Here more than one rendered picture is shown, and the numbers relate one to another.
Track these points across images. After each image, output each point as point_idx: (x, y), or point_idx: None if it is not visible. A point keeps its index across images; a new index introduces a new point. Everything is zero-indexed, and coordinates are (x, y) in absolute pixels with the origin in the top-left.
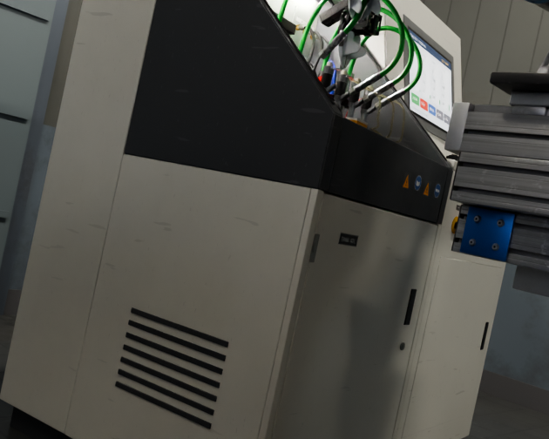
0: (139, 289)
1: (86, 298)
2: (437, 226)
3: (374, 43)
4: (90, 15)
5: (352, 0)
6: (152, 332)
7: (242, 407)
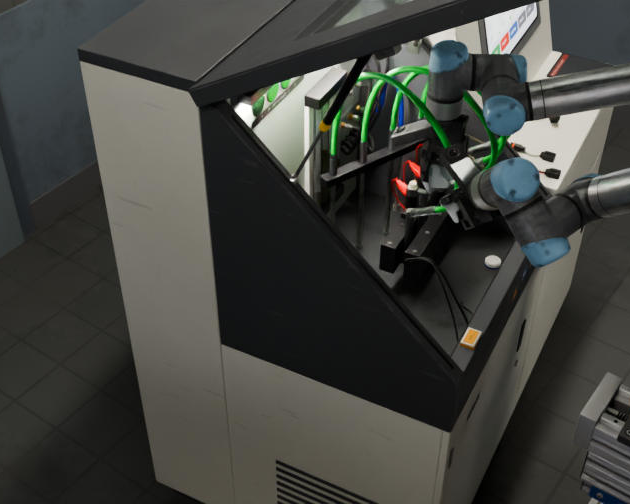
0: (279, 450)
1: (222, 440)
2: None
3: None
4: (119, 199)
5: (445, 205)
6: (304, 481)
7: None
